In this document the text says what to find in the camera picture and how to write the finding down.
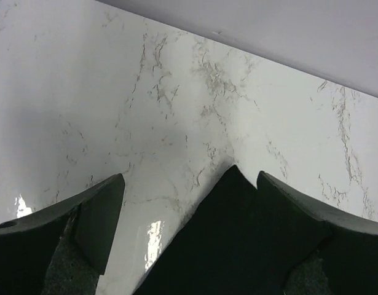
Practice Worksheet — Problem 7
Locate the black t-shirt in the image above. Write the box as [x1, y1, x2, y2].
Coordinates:
[136, 166, 329, 294]

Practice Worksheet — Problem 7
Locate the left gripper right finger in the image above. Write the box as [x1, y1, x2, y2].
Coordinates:
[257, 171, 378, 294]

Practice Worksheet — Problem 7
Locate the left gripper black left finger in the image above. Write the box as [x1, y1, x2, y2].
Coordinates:
[0, 174, 125, 294]

